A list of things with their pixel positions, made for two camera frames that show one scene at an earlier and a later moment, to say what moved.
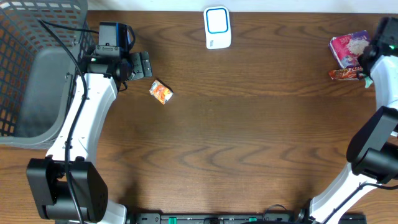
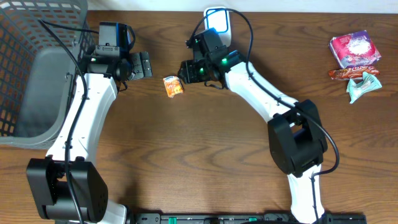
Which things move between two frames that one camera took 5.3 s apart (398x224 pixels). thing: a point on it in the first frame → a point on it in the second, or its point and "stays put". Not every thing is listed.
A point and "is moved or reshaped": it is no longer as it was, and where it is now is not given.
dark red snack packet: (345, 74) stays put
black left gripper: (137, 65) stays put
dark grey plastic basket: (39, 78) stays put
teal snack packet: (369, 81) is moved or reshaped
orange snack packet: (161, 92) → (173, 86)
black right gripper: (360, 60) → (187, 67)
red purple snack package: (346, 48) stays put
